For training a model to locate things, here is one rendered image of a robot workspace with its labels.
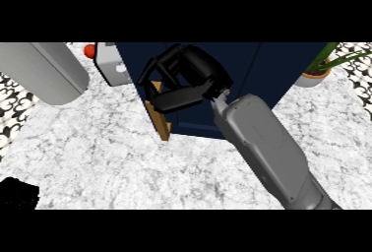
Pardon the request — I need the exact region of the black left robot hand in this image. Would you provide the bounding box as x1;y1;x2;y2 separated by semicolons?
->
0;176;42;211

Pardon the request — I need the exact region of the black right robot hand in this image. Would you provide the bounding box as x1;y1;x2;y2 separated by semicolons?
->
137;43;233;115

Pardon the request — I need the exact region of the dark navy cabinet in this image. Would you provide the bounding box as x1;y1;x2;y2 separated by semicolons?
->
115;41;330;141

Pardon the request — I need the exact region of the navy cabinet door wooden edge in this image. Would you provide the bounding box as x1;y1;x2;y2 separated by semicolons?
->
141;80;172;143

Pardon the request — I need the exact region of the small grey box appliance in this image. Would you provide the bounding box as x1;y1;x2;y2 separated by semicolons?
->
93;41;134;88

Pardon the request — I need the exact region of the red round knob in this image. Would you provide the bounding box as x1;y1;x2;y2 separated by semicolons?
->
82;43;97;60

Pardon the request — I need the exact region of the potted green plant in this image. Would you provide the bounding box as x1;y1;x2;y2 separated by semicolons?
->
292;41;372;89

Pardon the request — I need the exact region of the grey rounded appliance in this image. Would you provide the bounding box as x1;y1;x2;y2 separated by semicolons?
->
0;41;91;106

